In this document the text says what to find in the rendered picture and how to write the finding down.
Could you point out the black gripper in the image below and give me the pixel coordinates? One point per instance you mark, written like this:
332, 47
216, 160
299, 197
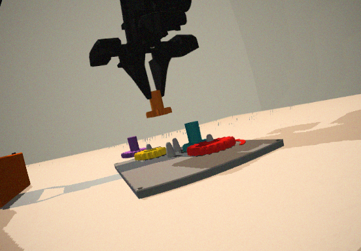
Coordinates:
132, 54

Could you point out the red gear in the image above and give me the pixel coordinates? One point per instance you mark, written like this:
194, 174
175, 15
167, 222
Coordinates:
210, 147

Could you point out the purple gear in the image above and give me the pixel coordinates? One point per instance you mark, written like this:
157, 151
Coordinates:
134, 148

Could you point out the brown gear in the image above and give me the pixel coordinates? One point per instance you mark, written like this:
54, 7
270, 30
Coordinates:
156, 104

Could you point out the yellow gear with black stripe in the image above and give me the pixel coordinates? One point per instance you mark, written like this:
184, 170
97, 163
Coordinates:
152, 153

